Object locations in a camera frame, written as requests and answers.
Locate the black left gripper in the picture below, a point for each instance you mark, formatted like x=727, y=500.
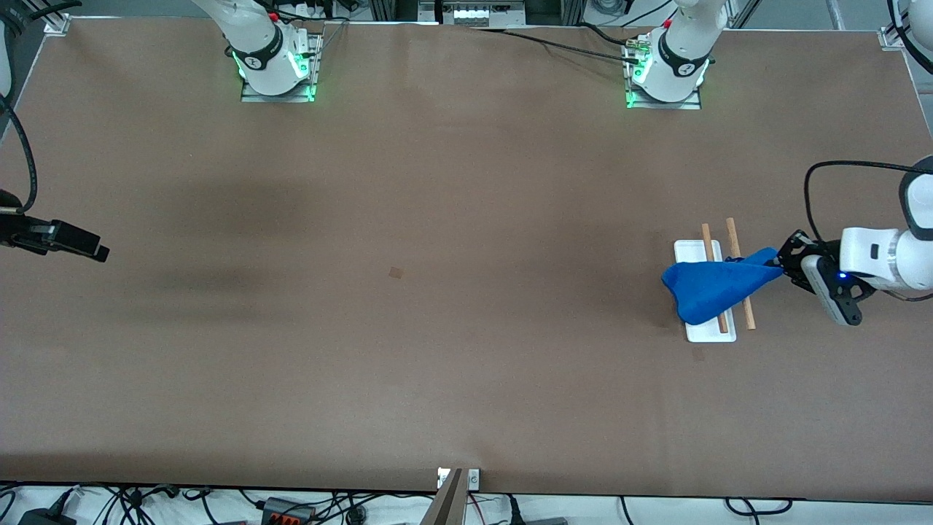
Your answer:
x=796, y=252

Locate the blue towel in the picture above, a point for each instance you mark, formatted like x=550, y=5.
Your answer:
x=707, y=288

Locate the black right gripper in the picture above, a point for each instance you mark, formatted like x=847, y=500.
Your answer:
x=20, y=233

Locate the black power adapter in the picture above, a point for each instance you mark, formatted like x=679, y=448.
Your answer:
x=44, y=518

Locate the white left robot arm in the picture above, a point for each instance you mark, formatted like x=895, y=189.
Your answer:
x=678, y=58

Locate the white power strip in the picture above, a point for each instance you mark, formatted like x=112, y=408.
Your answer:
x=481, y=13

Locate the aluminium table corner profile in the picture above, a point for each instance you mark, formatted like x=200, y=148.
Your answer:
x=57, y=27
x=891, y=36

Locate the grey power adapter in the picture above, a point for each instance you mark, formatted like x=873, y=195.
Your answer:
x=543, y=521

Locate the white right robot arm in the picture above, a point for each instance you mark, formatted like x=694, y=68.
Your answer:
x=262, y=58

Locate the brown camera mount post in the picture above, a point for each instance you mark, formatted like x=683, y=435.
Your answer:
x=448, y=507

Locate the white table edge bracket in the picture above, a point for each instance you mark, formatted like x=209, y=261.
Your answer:
x=474, y=479

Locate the black box with orange buttons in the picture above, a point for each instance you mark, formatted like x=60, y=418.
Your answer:
x=288, y=514

